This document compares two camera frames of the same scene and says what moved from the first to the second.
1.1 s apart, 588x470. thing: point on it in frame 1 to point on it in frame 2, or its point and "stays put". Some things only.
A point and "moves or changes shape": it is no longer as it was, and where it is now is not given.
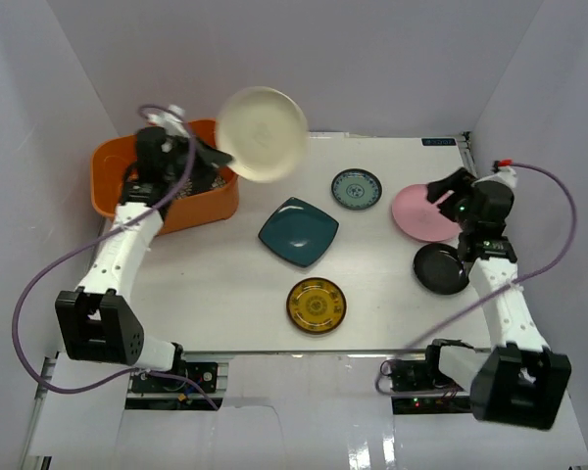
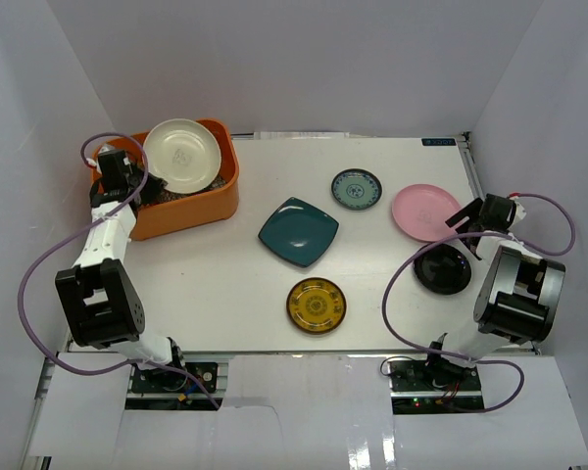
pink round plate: [416, 214] stays put
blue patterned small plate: [357, 189] stays put
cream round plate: [265, 130] moves or changes shape
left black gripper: [196, 154] to [140, 187]
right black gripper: [457, 180] to [472, 211]
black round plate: [438, 268] stays put
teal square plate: [300, 232] stays put
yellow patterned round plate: [316, 305] stays put
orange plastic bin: [112, 157] stays put
